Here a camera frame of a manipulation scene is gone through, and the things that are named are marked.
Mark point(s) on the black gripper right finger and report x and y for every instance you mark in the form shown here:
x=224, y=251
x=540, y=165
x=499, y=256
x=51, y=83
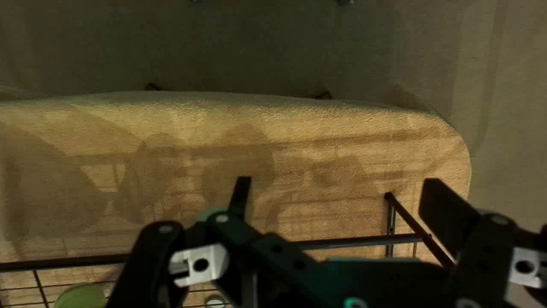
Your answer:
x=484, y=251

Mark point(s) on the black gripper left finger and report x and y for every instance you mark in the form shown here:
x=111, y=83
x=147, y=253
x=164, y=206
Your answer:
x=150, y=258

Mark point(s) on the black metal shoe rack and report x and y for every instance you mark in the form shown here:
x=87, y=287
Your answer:
x=364, y=241

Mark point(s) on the green cloth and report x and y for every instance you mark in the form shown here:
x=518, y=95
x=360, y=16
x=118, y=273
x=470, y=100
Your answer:
x=78, y=299

